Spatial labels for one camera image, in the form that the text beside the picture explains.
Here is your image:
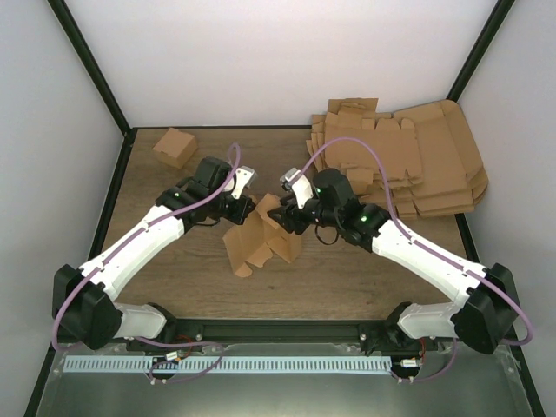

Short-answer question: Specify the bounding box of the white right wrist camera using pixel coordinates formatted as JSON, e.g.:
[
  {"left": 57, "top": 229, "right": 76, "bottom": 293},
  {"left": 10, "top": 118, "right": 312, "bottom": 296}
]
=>
[{"left": 280, "top": 168, "right": 314, "bottom": 209}]

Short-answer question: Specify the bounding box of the stack of flat cardboard boxes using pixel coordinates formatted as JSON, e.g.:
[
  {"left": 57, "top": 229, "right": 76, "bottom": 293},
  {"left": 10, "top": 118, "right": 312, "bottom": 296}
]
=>
[{"left": 307, "top": 98, "right": 488, "bottom": 220}]

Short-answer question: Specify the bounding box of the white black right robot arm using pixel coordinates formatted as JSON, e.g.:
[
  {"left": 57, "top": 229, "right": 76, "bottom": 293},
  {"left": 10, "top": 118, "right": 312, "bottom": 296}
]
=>
[{"left": 268, "top": 169, "right": 519, "bottom": 354}]

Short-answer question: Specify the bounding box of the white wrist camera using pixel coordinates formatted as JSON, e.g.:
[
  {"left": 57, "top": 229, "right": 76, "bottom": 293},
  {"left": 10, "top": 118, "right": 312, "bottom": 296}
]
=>
[
  {"left": 230, "top": 166, "right": 257, "bottom": 200},
  {"left": 280, "top": 168, "right": 314, "bottom": 209}
]

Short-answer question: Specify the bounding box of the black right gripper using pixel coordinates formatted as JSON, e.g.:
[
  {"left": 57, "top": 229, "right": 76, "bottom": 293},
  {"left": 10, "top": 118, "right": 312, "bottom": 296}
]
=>
[{"left": 268, "top": 195, "right": 341, "bottom": 236}]

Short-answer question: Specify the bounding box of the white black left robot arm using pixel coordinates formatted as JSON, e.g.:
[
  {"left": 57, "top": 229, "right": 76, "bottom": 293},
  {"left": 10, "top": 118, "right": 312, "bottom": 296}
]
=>
[{"left": 52, "top": 157, "right": 256, "bottom": 351}]

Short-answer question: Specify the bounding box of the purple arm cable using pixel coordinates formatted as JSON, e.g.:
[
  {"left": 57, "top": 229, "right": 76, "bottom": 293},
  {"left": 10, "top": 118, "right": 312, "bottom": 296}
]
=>
[
  {"left": 299, "top": 136, "right": 535, "bottom": 383},
  {"left": 50, "top": 142, "right": 242, "bottom": 385}
]

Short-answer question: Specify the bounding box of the black left frame post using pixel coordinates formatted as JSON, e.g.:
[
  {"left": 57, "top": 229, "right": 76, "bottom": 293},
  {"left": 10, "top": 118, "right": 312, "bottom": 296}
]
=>
[{"left": 46, "top": 0, "right": 131, "bottom": 134}]

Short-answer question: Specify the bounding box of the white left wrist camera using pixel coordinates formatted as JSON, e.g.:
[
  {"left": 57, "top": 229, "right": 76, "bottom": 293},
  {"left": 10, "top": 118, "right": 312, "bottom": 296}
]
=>
[{"left": 230, "top": 166, "right": 257, "bottom": 200}]

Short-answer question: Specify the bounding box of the black aluminium frame rail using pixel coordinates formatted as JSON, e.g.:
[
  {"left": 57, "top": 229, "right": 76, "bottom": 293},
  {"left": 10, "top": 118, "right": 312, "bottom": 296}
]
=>
[{"left": 55, "top": 317, "right": 513, "bottom": 348}]

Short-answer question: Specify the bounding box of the black right frame post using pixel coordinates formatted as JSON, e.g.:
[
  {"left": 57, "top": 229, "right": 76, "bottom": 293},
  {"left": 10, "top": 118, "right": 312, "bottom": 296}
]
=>
[{"left": 447, "top": 0, "right": 515, "bottom": 102}]

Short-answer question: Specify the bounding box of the light blue slotted cable duct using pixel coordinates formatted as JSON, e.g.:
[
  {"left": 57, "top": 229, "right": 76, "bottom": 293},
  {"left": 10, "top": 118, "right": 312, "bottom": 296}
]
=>
[{"left": 63, "top": 355, "right": 392, "bottom": 375}]

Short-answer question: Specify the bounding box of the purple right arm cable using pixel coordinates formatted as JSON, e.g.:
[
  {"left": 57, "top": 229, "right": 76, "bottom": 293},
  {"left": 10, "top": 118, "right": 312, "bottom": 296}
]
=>
[{"left": 299, "top": 136, "right": 535, "bottom": 383}]

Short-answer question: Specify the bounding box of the folded small cardboard box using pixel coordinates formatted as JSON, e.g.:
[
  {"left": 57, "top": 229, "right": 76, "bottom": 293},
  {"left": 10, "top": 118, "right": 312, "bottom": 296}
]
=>
[{"left": 152, "top": 128, "right": 198, "bottom": 169}]

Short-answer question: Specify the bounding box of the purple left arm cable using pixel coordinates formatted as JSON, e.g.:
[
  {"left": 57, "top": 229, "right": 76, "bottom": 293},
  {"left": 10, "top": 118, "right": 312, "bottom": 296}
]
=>
[{"left": 50, "top": 142, "right": 242, "bottom": 385}]

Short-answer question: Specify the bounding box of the black frame post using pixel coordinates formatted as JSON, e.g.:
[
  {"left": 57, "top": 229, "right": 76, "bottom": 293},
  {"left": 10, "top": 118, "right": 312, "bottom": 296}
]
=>
[
  {"left": 46, "top": 0, "right": 131, "bottom": 134},
  {"left": 447, "top": 0, "right": 515, "bottom": 102}
]

